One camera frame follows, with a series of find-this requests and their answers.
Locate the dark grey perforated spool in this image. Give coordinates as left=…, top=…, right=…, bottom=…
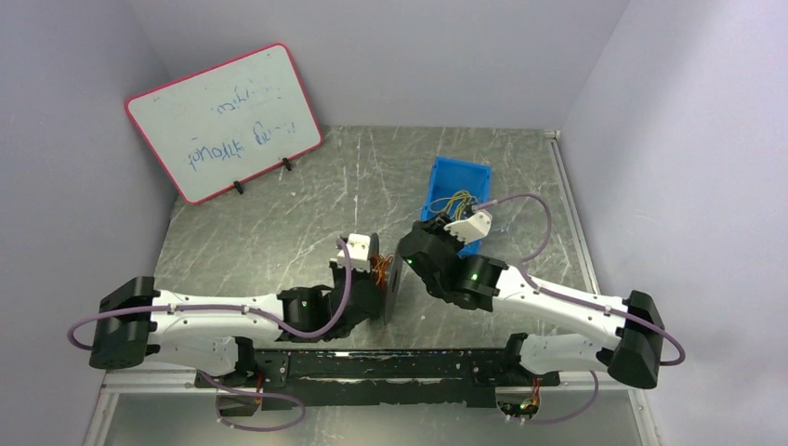
left=370, top=232, right=402, bottom=325

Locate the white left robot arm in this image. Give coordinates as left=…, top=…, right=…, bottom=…
left=88, top=235, right=386, bottom=376

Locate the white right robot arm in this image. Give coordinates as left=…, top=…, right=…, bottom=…
left=396, top=211, right=664, bottom=389

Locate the blue plastic bin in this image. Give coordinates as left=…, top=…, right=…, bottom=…
left=398, top=157, right=492, bottom=263

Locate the red framed whiteboard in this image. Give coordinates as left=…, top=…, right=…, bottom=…
left=125, top=44, right=323, bottom=204

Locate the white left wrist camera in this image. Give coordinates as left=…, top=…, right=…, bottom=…
left=334, top=233, right=372, bottom=273

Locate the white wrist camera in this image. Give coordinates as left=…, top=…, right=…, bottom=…
left=334, top=233, right=372, bottom=273
left=444, top=210, right=492, bottom=244

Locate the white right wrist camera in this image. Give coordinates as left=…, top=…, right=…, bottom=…
left=444, top=210, right=492, bottom=244

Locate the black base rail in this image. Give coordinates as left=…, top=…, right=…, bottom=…
left=219, top=348, right=560, bottom=408

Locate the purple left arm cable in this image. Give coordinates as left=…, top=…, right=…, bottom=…
left=66, top=238, right=353, bottom=353

